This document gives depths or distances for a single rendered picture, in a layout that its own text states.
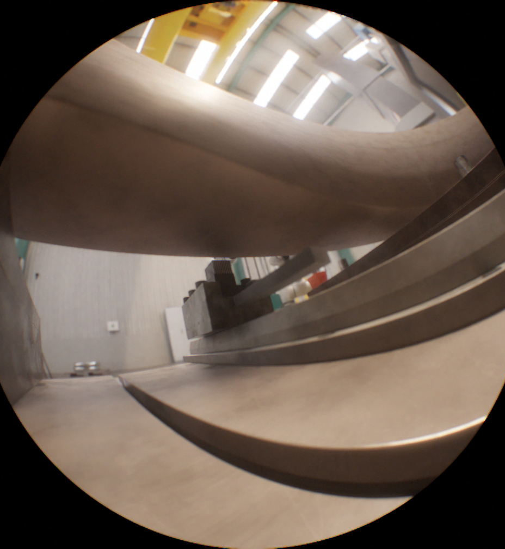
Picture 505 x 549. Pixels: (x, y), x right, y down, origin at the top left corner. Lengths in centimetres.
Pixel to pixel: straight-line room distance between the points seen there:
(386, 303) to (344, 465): 30
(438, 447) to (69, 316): 812
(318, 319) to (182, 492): 43
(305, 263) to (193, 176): 40
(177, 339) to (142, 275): 286
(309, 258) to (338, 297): 15
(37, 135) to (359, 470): 70
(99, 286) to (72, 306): 137
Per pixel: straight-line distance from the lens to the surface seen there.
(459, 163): 112
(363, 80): 498
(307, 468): 19
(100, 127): 51
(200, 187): 62
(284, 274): 61
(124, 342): 740
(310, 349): 43
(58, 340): 813
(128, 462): 21
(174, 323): 698
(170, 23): 1116
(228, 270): 106
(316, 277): 193
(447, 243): 39
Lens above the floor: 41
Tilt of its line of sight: 17 degrees up
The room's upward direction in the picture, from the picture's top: 15 degrees counter-clockwise
